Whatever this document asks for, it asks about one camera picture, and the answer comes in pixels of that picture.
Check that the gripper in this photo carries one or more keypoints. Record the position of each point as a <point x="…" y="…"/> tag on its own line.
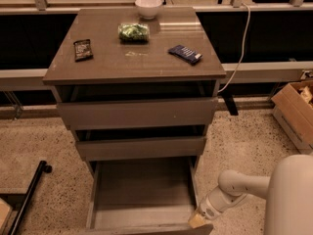
<point x="207" y="211"/>

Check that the grey bottom drawer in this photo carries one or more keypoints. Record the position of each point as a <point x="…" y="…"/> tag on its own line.
<point x="144" y="197"/>

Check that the grey drawer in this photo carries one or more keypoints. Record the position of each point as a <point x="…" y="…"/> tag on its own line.
<point x="133" y="105"/>
<point x="144" y="197"/>
<point x="141" y="143"/>

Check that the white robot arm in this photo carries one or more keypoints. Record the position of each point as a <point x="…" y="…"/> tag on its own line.
<point x="288" y="193"/>

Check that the grey top drawer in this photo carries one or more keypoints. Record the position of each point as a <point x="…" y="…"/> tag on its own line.
<point x="133" y="105"/>

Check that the grey middle drawer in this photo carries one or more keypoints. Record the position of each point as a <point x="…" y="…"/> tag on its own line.
<point x="141" y="143"/>

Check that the grey drawer cabinet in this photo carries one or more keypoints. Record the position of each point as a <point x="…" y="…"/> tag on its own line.
<point x="116" y="62"/>

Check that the cardboard box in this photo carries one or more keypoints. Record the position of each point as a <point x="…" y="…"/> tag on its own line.
<point x="295" y="114"/>

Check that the blue snack packet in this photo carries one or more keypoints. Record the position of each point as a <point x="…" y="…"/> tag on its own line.
<point x="186" y="54"/>

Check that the green snack bag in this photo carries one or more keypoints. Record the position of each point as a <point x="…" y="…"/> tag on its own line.
<point x="133" y="32"/>

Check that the black snack packet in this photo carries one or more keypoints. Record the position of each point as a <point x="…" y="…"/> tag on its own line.
<point x="82" y="49"/>

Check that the white bowl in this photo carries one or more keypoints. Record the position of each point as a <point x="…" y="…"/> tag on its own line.
<point x="148" y="9"/>

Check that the black bracket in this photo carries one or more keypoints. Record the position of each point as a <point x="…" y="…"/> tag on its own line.
<point x="230" y="103"/>

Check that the black metal frame leg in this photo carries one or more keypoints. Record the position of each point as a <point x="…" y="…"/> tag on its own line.
<point x="43" y="167"/>

